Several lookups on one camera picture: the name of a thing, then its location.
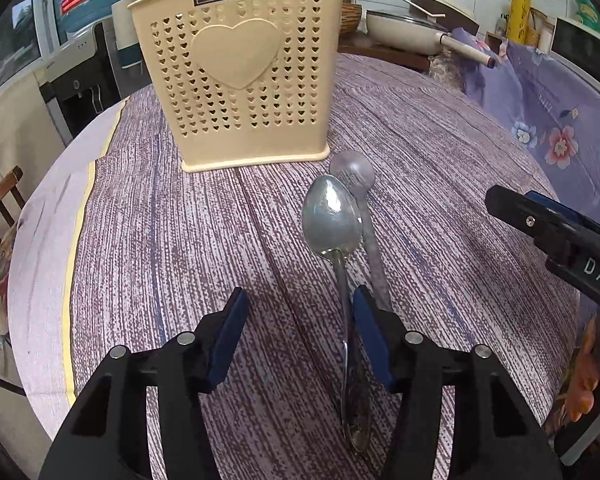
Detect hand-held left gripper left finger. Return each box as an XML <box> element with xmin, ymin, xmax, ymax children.
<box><xmin>39</xmin><ymin>287</ymin><xmax>250</xmax><ymax>480</ymax></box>

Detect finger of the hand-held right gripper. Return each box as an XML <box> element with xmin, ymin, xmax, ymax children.
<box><xmin>484</xmin><ymin>185</ymin><xmax>583</xmax><ymax>266</ymax></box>
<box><xmin>525</xmin><ymin>190</ymin><xmax>600</xmax><ymax>233</ymax></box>

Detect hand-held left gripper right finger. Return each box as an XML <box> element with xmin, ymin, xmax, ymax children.
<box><xmin>352</xmin><ymin>285</ymin><xmax>563</xmax><ymax>480</ymax></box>

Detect shiny steel spoon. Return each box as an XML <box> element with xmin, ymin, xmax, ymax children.
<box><xmin>301</xmin><ymin>174</ymin><xmax>377</xmax><ymax>455</ymax></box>

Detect grey matte spoon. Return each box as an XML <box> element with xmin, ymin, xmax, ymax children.
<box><xmin>329</xmin><ymin>150</ymin><xmax>397</xmax><ymax>312</ymax></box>

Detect beige perforated utensil holder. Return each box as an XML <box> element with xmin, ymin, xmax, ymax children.
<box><xmin>126</xmin><ymin>0</ymin><xmax>352</xmax><ymax>174</ymax></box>

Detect purple floral cloth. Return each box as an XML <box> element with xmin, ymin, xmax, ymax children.
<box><xmin>427</xmin><ymin>27</ymin><xmax>600</xmax><ymax>306</ymax></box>

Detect striped purple tablecloth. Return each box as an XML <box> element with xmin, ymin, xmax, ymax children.
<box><xmin>62</xmin><ymin>52</ymin><xmax>581</xmax><ymax>480</ymax></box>

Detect orange floral cloth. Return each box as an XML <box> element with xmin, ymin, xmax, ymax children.
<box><xmin>542</xmin><ymin>312</ymin><xmax>600</xmax><ymax>441</ymax></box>

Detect white microwave oven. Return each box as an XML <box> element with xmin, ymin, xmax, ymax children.
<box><xmin>550</xmin><ymin>15</ymin><xmax>600</xmax><ymax>92</ymax></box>

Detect yellow box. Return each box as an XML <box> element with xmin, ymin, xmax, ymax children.
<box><xmin>510</xmin><ymin>0</ymin><xmax>533</xmax><ymax>44</ymax></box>

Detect lavender table cover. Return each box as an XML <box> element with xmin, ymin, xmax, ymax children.
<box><xmin>7</xmin><ymin>97</ymin><xmax>128</xmax><ymax>406</ymax></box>

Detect green yellow packet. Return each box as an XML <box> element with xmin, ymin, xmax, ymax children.
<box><xmin>575</xmin><ymin>0</ymin><xmax>600</xmax><ymax>29</ymax></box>

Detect wooden side table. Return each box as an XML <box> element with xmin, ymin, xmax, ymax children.
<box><xmin>336</xmin><ymin>40</ymin><xmax>432</xmax><ymax>74</ymax></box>

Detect cream frying pan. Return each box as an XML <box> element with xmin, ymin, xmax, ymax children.
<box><xmin>365</xmin><ymin>9</ymin><xmax>497</xmax><ymax>69</ymax></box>

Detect cream pot lid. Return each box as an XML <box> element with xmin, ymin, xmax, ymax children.
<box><xmin>402</xmin><ymin>0</ymin><xmax>481</xmax><ymax>34</ymax></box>

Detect dog print seat cushion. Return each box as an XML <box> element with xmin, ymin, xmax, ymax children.
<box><xmin>0</xmin><ymin>220</ymin><xmax>22</xmax><ymax>337</ymax></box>

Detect wicker basket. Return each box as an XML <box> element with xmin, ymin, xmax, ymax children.
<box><xmin>337</xmin><ymin>2</ymin><xmax>364</xmax><ymax>37</ymax></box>

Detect wooden chair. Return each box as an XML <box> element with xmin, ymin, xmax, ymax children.
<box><xmin>0</xmin><ymin>166</ymin><xmax>25</xmax><ymax>247</ymax></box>

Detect beige cloth cover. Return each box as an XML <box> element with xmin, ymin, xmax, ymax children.
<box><xmin>0</xmin><ymin>67</ymin><xmax>68</xmax><ymax>261</ymax></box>

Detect water dispenser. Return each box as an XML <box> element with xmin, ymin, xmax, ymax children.
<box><xmin>39</xmin><ymin>22</ymin><xmax>127</xmax><ymax>147</ymax></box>

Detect paper towel roll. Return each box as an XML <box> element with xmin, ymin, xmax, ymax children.
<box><xmin>111</xmin><ymin>0</ymin><xmax>133</xmax><ymax>53</ymax></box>

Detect window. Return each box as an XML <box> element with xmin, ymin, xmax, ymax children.
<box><xmin>0</xmin><ymin>0</ymin><xmax>45</xmax><ymax>107</ymax></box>

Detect teal wall holder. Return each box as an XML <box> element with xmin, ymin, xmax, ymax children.
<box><xmin>117</xmin><ymin>45</ymin><xmax>148</xmax><ymax>72</ymax></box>

